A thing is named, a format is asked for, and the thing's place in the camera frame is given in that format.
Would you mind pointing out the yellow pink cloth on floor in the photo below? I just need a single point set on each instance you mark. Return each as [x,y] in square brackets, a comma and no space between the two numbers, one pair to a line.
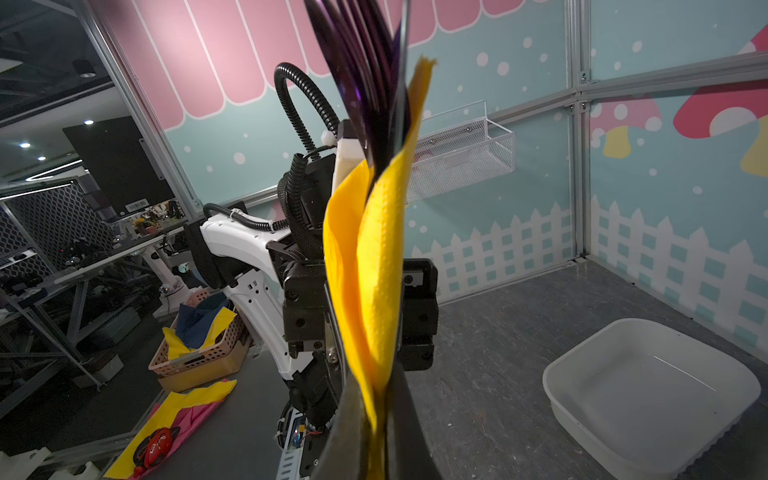
[188,411]

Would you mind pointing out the yellow paper napkin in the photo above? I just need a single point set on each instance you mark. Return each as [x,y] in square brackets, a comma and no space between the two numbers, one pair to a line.
[363,238]

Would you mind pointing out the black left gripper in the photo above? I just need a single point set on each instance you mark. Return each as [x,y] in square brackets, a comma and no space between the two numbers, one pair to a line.
[306,309]

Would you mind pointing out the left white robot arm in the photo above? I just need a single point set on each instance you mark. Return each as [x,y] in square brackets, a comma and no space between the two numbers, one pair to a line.
[282,297]

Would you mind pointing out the purple metal fork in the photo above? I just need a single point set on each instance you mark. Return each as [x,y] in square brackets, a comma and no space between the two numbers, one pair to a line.
[372,48]

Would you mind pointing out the pink basket outside cell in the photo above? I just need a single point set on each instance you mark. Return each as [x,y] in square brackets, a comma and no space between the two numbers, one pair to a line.
[207,341]

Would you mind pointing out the white wire wall basket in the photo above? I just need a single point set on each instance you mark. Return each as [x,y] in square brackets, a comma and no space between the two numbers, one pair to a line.
[457,148]

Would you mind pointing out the white plastic tub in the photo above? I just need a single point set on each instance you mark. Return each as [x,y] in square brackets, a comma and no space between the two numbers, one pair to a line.
[646,401]

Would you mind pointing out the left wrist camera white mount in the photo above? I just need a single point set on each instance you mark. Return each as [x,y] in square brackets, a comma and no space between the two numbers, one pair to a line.
[349,151]

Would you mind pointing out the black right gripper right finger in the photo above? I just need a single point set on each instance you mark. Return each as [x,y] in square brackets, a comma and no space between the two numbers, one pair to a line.
[407,456]

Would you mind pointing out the purple metal spoon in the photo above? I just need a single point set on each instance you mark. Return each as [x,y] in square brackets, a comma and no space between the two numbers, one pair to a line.
[342,35]

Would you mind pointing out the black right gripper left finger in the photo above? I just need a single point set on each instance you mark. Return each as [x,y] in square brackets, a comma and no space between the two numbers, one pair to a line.
[345,455]

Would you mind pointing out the red black tool on floor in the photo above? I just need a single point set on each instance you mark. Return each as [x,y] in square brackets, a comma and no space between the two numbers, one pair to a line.
[154,449]

